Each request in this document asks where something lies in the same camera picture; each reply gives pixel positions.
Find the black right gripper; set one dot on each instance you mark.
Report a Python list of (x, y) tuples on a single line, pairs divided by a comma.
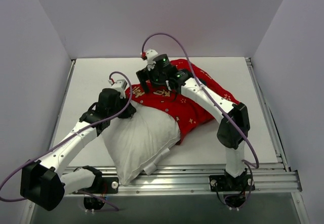
[(154, 78)]

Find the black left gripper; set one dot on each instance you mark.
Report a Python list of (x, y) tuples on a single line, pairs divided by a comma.
[(127, 111)]

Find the white pillow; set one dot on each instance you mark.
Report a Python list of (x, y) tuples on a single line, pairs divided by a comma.
[(139, 143)]

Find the red printed pillowcase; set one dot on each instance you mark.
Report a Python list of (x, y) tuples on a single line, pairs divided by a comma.
[(186, 112)]

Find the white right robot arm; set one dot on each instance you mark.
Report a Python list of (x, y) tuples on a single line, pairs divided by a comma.
[(191, 97)]

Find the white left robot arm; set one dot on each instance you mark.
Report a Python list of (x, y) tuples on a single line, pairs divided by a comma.
[(43, 180)]

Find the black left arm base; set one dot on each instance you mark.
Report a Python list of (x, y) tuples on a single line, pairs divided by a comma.
[(107, 185)]

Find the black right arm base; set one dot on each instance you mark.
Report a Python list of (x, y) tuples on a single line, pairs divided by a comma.
[(227, 183)]

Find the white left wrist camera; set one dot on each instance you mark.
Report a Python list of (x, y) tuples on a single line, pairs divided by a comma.
[(120, 86)]

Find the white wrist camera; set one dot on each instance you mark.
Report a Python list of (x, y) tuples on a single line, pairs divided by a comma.
[(120, 86), (148, 56)]

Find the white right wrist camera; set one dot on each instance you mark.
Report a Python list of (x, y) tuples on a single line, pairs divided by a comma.
[(148, 56)]

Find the aluminium side rail left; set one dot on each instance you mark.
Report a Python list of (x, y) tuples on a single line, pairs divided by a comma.
[(59, 105)]

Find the aluminium side rail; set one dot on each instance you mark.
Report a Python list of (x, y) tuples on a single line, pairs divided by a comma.
[(270, 123), (59, 105)]

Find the aluminium side rail right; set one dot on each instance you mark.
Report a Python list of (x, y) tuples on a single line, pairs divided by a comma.
[(270, 123)]

